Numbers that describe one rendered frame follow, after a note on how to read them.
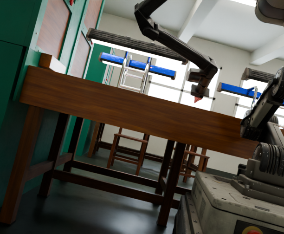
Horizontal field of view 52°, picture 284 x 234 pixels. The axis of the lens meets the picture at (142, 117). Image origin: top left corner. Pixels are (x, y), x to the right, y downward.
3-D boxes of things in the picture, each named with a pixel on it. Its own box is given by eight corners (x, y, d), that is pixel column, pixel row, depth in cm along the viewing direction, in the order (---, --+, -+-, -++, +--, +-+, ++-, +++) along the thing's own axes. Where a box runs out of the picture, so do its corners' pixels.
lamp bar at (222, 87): (295, 109, 229) (298, 100, 229) (218, 90, 228) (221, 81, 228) (290, 110, 237) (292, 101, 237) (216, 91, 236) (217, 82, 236)
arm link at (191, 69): (217, 69, 141) (214, 60, 147) (194, 66, 140) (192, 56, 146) (208, 89, 149) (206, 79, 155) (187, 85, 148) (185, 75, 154)
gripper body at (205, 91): (190, 86, 160) (195, 75, 154) (208, 90, 160) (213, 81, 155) (190, 94, 155) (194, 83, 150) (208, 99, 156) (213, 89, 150)
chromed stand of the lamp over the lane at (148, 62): (138, 114, 173) (157, 42, 175) (106, 106, 173) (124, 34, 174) (138, 116, 192) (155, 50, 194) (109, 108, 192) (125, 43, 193)
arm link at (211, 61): (147, 24, 125) (147, 14, 133) (140, 35, 128) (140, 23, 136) (221, 71, 141) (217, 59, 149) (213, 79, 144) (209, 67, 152)
